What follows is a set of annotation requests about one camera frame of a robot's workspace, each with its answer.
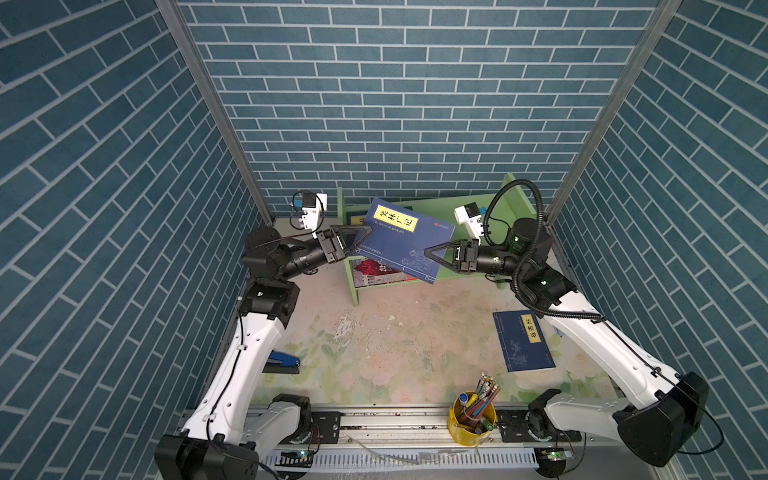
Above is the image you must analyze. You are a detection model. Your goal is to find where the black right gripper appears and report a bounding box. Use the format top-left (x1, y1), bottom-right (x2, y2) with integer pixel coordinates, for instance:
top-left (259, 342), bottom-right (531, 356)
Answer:
top-left (428, 239), bottom-right (528, 280)

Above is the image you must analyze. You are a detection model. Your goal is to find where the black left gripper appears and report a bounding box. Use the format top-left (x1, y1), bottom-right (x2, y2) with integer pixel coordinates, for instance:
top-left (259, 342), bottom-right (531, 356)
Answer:
top-left (276, 232), bottom-right (369, 286)

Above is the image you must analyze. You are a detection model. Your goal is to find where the red pink Hamlet book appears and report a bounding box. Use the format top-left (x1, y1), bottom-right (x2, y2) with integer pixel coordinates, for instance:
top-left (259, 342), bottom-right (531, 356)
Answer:
top-left (351, 259), bottom-right (411, 288)

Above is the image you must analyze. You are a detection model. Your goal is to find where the blue book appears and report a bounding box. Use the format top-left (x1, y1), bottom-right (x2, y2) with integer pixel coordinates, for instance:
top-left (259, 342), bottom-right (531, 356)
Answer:
top-left (353, 198), bottom-right (455, 284)
top-left (345, 211), bottom-right (367, 226)
top-left (493, 310), bottom-right (555, 373)

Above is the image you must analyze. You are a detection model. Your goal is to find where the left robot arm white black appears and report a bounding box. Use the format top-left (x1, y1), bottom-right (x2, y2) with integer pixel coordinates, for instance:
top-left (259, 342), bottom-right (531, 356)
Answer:
top-left (154, 226), bottom-right (371, 479)

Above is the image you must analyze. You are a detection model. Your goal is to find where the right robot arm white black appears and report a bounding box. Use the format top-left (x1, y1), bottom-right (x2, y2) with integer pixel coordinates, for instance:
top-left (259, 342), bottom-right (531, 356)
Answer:
top-left (425, 218), bottom-right (709, 467)

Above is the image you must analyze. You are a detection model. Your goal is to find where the green wooden shelf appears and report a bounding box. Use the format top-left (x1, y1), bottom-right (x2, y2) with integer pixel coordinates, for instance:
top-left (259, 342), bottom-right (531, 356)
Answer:
top-left (336, 173), bottom-right (541, 307)

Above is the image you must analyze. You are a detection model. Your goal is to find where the blue stapler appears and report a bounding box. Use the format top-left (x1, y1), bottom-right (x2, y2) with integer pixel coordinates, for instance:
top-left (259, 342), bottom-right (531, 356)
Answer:
top-left (263, 351), bottom-right (301, 375)

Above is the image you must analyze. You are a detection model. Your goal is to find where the yellow pen cup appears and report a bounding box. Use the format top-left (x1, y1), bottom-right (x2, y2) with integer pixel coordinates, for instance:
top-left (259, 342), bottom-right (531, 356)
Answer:
top-left (448, 392), bottom-right (497, 447)

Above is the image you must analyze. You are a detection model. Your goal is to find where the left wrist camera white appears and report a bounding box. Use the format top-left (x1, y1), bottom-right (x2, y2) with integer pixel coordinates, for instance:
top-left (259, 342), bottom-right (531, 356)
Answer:
top-left (300, 190), bottom-right (328, 232)

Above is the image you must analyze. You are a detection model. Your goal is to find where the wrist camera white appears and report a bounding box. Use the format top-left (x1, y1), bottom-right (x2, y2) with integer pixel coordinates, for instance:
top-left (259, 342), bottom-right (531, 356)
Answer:
top-left (454, 202), bottom-right (484, 241)
top-left (300, 190), bottom-right (328, 232)

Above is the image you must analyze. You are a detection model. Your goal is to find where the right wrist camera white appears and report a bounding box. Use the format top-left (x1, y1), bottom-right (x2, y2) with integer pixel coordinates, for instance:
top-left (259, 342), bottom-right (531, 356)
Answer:
top-left (454, 202), bottom-right (484, 241)

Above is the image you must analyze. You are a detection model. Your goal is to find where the black corrugated cable right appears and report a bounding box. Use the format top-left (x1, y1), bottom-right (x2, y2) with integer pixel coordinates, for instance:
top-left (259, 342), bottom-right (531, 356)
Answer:
top-left (482, 178), bottom-right (607, 322)

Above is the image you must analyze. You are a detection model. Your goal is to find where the aluminium corner post right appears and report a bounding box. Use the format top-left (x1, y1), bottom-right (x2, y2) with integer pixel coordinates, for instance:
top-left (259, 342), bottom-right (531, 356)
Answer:
top-left (547, 0), bottom-right (682, 226)

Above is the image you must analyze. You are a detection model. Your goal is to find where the aluminium corner post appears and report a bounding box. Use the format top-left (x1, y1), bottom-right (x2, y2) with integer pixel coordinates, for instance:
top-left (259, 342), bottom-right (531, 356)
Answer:
top-left (547, 0), bottom-right (682, 226)
top-left (156, 0), bottom-right (275, 226)

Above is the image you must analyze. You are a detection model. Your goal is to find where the aluminium corner post left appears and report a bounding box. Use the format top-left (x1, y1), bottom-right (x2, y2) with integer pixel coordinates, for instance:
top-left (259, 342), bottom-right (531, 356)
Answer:
top-left (156, 0), bottom-right (275, 226)

